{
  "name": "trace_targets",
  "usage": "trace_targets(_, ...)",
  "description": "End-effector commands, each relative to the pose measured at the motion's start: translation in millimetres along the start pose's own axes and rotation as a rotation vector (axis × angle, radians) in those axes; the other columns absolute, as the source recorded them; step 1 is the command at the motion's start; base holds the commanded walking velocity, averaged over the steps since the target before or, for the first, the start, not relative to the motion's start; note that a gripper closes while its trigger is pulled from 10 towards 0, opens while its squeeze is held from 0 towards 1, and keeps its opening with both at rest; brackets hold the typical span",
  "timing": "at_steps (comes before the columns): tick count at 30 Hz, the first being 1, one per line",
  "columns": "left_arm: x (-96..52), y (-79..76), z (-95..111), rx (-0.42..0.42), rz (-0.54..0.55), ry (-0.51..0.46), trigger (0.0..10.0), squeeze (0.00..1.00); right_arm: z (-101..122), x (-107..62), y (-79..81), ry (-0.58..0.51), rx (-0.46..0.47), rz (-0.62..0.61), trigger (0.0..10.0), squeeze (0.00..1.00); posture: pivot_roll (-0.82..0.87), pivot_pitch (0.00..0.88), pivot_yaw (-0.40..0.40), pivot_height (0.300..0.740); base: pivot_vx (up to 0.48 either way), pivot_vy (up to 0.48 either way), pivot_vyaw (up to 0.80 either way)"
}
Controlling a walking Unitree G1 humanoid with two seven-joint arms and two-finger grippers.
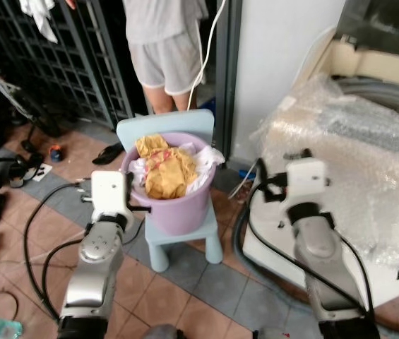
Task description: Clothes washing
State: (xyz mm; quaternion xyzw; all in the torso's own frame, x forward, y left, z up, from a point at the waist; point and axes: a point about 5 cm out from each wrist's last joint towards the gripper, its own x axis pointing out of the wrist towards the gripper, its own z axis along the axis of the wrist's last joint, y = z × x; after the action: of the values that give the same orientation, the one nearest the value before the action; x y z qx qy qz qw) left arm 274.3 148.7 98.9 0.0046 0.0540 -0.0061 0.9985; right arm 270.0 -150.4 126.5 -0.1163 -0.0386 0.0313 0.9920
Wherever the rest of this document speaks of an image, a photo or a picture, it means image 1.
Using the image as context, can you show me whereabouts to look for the grey drain hose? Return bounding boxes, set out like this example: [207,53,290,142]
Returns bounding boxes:
[230,202,306,297]

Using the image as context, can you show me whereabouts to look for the purple plastic bucket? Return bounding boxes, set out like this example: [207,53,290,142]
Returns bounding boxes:
[119,131,220,237]

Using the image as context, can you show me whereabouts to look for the light blue child chair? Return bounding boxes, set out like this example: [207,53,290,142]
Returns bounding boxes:
[116,109,224,273]

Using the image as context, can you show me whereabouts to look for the person in grey clothes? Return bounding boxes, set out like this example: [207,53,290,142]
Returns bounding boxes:
[121,0,211,114]

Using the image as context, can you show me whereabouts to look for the dark metal grille gate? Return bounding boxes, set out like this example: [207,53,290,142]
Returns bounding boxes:
[0,0,138,129]

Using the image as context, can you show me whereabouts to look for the white crumpled cloth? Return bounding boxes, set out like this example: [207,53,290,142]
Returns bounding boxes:
[128,141,226,196]

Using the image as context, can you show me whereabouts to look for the clear bubble wrap sheet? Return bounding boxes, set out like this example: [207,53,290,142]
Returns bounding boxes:
[251,73,399,278]

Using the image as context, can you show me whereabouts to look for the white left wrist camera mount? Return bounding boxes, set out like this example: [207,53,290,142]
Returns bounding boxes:
[89,169,136,221]

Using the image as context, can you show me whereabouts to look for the white hanging rag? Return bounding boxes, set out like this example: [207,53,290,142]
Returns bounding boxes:
[18,0,59,44]

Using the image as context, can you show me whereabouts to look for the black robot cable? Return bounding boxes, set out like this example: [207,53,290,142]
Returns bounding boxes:
[21,181,95,320]

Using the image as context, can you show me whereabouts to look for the white hanging cable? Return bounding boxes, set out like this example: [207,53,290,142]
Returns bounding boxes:
[186,0,227,112]

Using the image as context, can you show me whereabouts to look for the dark door frame post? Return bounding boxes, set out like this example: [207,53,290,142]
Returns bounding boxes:
[212,0,244,165]

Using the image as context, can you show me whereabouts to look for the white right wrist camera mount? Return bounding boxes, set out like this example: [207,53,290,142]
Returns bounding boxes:
[284,158,329,206]

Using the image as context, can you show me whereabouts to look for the black sandal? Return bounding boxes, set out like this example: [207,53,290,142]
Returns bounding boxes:
[91,141,125,166]

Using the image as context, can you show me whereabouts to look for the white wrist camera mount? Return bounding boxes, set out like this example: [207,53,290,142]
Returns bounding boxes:
[89,169,136,221]
[284,158,329,206]

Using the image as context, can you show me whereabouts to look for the white washing machine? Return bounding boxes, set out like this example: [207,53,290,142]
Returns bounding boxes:
[242,27,399,313]

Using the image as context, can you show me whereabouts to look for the yellow patterned garment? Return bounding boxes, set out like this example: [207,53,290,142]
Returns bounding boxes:
[135,133,201,201]

